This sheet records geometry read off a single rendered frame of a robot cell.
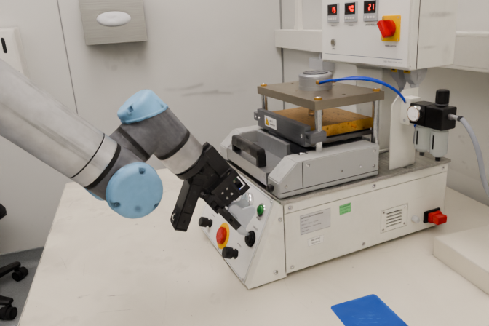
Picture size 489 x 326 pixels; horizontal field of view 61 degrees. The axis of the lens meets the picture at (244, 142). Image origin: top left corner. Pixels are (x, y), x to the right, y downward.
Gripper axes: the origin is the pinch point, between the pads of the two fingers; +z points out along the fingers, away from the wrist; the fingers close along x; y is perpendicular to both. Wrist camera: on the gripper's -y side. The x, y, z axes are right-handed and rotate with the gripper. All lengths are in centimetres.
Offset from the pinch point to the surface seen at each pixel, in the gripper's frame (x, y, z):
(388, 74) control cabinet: 7, 52, 2
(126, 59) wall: 164, 19, -18
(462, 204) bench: 2, 49, 47
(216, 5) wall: 157, 76, -10
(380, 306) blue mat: -20.9, 9.2, 18.9
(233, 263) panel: 3.2, -5.8, 6.6
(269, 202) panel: -1.7, 8.3, -1.7
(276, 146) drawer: 9.1, 19.2, -3.8
